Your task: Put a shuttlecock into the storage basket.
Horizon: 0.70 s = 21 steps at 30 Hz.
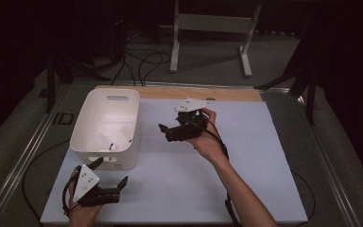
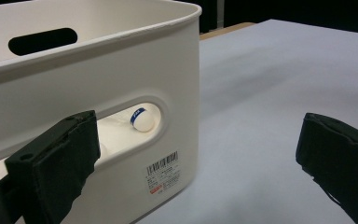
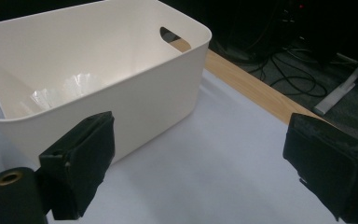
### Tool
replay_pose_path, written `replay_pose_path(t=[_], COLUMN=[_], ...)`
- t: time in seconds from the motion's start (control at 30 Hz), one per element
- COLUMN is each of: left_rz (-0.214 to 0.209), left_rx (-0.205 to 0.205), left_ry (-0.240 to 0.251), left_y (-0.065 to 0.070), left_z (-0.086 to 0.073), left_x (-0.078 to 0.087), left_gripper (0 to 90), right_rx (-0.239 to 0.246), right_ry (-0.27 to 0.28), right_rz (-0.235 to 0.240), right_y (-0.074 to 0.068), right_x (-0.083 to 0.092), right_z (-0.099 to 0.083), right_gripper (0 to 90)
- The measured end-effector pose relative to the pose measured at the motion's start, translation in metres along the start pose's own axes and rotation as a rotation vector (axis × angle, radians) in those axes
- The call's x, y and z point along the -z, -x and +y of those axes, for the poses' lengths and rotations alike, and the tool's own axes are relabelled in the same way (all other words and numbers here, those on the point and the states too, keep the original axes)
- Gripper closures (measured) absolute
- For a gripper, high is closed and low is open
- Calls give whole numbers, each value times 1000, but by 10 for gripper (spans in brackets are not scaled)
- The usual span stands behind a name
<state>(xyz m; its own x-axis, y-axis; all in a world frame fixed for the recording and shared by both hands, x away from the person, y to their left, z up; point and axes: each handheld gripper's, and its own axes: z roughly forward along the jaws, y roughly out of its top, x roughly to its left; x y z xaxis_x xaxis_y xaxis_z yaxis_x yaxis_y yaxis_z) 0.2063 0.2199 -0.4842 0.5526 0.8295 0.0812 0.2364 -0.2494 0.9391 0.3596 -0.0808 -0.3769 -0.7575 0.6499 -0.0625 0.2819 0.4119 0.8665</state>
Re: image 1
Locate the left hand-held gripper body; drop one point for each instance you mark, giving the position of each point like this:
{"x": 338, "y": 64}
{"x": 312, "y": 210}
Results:
{"x": 86, "y": 183}

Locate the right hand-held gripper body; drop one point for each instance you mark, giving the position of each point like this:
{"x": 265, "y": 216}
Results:
{"x": 189, "y": 126}

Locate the white plastic storage bin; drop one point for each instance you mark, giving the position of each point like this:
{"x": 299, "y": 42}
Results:
{"x": 107, "y": 110}

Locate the person's right hand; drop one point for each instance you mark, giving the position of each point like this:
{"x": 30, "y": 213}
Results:
{"x": 209, "y": 143}

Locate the person's left hand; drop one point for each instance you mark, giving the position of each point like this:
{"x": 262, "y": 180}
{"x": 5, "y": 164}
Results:
{"x": 78, "y": 213}

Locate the black rectangular floor marker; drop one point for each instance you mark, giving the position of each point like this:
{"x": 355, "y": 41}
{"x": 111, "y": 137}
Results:
{"x": 54, "y": 118}

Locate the black metal stand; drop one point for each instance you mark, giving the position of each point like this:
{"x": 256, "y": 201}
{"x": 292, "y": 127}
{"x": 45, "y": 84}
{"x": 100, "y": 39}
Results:
{"x": 50, "y": 88}

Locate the white metal stand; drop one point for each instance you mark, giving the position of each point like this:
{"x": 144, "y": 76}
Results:
{"x": 214, "y": 23}

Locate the black tripod stand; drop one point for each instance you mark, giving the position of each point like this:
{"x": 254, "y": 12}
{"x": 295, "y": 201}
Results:
{"x": 311, "y": 101}

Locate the metal floor rail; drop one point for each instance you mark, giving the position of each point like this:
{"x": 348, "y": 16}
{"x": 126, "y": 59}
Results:
{"x": 19, "y": 167}
{"x": 331, "y": 170}
{"x": 201, "y": 85}

